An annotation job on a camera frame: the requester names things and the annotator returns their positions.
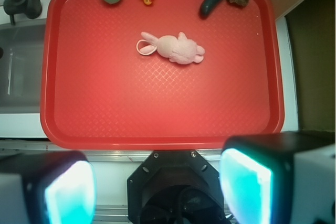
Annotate black faucet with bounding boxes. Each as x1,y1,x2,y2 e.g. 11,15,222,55
3,0,43,26

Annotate red plastic tray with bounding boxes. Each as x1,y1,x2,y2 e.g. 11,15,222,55
40,0,284,150

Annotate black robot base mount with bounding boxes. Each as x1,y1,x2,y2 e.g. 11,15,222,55
127,150,230,223

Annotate steel sink basin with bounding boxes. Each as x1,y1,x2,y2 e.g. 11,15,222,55
1,24,45,114

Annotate pink plush bunny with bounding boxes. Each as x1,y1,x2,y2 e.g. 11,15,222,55
136,32,205,65

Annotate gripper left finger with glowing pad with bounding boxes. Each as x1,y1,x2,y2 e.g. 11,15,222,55
1,151,97,223

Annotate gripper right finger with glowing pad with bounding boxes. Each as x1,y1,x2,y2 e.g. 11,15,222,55
219,131,335,223

